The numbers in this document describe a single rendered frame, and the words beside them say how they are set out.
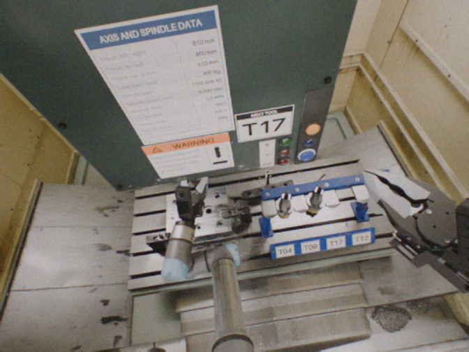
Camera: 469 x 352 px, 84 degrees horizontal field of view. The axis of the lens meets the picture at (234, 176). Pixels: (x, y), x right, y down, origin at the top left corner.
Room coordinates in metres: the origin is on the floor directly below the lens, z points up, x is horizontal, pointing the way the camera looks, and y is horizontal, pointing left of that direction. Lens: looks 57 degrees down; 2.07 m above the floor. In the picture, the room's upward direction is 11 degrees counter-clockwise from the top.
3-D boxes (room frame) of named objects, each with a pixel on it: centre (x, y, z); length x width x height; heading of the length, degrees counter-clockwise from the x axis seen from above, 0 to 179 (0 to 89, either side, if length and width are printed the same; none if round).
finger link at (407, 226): (0.11, -0.23, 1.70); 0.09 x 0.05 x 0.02; 29
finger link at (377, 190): (0.16, -0.22, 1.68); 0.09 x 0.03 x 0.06; 29
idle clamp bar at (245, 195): (0.60, -0.14, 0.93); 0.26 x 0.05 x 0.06; 94
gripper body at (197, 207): (0.40, 0.17, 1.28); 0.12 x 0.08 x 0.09; 163
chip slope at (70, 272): (0.53, 0.80, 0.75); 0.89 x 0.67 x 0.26; 179
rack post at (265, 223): (0.44, -0.10, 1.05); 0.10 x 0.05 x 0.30; 179
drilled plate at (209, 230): (0.54, 0.20, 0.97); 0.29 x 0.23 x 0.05; 89
